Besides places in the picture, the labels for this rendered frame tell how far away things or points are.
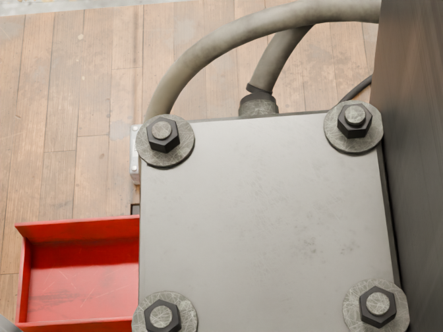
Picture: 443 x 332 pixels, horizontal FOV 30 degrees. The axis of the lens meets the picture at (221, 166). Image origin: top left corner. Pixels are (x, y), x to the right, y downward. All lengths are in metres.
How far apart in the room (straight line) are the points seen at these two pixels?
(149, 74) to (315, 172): 0.79
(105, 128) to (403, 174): 0.80
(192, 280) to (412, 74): 0.10
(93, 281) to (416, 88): 0.75
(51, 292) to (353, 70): 0.46
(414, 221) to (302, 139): 0.07
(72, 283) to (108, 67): 0.30
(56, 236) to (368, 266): 0.71
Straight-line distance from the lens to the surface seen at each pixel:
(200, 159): 0.30
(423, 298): 0.25
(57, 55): 1.12
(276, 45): 0.33
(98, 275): 0.96
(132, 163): 0.98
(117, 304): 0.94
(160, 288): 0.29
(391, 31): 0.27
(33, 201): 1.02
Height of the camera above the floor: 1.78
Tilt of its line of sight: 62 degrees down
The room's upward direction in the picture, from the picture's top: 12 degrees counter-clockwise
